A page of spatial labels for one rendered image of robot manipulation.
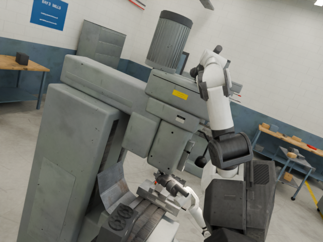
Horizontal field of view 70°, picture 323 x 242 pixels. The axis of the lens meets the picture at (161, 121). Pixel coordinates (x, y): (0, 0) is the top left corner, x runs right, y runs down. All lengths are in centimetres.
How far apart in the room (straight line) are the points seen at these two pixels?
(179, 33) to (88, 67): 64
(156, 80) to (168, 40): 24
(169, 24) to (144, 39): 751
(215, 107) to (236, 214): 41
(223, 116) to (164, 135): 57
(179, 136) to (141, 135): 24
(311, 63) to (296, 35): 91
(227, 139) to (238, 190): 20
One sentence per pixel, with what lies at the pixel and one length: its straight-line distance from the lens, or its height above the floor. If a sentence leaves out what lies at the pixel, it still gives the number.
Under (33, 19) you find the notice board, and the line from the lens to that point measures 585.
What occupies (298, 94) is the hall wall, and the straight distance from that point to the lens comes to 797.
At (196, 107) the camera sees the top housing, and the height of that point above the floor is 178.
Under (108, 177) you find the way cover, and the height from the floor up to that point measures 104.
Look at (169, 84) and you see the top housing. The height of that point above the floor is 184.
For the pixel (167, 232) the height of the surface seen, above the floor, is 86.
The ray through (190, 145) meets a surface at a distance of 145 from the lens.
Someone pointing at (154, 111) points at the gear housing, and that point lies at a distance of 138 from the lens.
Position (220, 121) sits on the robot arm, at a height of 183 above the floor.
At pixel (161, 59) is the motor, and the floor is 195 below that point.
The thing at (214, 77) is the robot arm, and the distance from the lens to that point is 94.
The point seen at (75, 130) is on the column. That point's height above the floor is 135.
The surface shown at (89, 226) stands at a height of 69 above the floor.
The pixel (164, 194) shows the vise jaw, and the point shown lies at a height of 105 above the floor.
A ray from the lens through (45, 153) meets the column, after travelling 183.
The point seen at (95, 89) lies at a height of 162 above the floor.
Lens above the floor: 201
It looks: 16 degrees down
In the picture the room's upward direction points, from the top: 20 degrees clockwise
